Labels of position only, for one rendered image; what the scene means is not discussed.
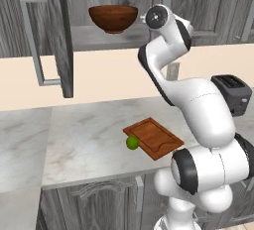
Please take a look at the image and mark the brown wooden bowl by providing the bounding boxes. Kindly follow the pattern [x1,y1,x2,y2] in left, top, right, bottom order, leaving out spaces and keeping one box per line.
[87,4,139,35]

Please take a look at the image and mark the grey wooden open cabinet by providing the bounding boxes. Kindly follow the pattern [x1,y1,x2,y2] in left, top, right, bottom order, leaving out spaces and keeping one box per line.
[64,0,154,53]

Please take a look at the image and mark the brown wooden cutting board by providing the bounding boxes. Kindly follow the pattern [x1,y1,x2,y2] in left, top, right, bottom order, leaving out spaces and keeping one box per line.
[122,116,186,162]

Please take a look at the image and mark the green lime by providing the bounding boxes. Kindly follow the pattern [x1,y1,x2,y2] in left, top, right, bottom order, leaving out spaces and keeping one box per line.
[125,136,140,151]

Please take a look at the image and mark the dark grey toaster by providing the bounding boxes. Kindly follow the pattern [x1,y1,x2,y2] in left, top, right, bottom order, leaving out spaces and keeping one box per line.
[210,73,254,118]

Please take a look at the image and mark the grey wooden wall cabinets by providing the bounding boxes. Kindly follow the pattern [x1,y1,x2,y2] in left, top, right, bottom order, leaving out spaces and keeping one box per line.
[0,0,61,58]
[165,0,254,48]

